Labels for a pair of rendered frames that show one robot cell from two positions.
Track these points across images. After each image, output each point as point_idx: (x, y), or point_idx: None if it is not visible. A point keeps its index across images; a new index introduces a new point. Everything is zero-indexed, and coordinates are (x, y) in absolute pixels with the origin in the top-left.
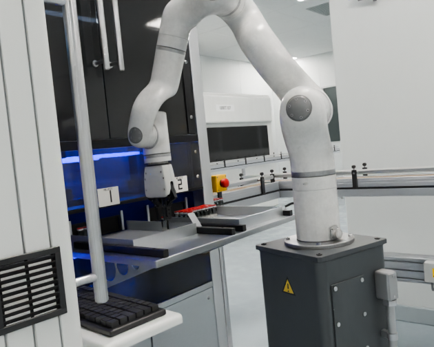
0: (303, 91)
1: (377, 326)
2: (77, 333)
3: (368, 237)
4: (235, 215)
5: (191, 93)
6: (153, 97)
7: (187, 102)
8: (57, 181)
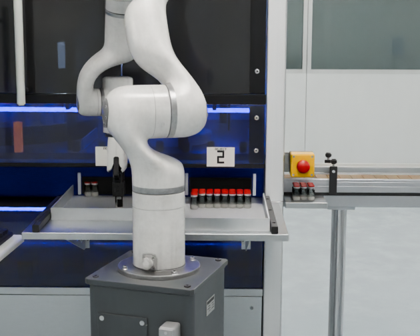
0: (110, 94)
1: None
2: None
3: (191, 283)
4: (256, 214)
5: (263, 39)
6: (91, 65)
7: (253, 52)
8: None
